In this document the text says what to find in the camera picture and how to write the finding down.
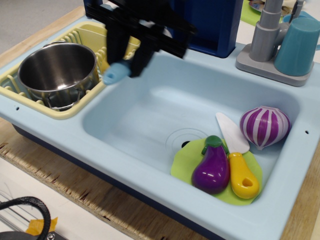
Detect grey toy faucet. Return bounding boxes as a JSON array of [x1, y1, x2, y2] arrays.
[[235, 0, 310, 87]]

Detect black braided cable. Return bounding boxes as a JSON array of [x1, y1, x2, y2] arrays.
[[0, 196, 52, 240]]

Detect white spoon blue handle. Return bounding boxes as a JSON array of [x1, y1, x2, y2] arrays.
[[103, 21, 173, 86]]

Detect white knife yellow handle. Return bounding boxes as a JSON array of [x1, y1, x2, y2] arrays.
[[215, 112, 260, 199]]

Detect stainless steel pot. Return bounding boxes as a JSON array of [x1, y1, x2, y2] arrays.
[[17, 41, 99, 111]]

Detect yellow dish rack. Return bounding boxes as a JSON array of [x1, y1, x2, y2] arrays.
[[0, 21, 142, 120]]

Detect green plastic plate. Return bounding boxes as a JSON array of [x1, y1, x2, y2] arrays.
[[170, 138, 263, 206]]

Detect purple toy eggplant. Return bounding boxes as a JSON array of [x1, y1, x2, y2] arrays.
[[191, 135, 230, 195]]

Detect teal plastic cup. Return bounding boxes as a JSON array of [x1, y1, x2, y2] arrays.
[[274, 17, 320, 77]]

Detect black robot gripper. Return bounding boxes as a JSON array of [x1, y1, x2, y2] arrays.
[[84, 0, 197, 78]]

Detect light blue toy sink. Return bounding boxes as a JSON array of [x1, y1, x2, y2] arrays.
[[0, 13, 320, 240]]

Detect yellow tape piece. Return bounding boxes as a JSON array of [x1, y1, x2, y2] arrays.
[[25, 217, 58, 236]]

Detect dark blue plastic box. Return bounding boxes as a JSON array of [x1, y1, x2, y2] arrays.
[[83, 0, 244, 59]]

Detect purple striped toy onion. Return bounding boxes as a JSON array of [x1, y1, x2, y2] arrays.
[[239, 106, 292, 151]]

